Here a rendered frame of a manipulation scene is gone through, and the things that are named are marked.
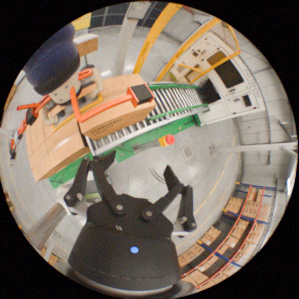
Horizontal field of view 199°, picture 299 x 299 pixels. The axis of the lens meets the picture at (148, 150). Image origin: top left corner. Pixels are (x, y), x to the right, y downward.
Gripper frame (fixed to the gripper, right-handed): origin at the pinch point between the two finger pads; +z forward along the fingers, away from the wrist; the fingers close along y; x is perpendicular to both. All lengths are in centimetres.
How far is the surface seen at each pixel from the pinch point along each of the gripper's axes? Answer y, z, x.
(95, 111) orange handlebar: -19.6, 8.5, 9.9
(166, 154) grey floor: 52, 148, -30
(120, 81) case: -34, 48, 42
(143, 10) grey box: -45, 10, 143
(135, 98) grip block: -8.2, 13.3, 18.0
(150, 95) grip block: -3.4, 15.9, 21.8
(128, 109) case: -17.3, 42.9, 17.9
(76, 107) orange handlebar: -28.2, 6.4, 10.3
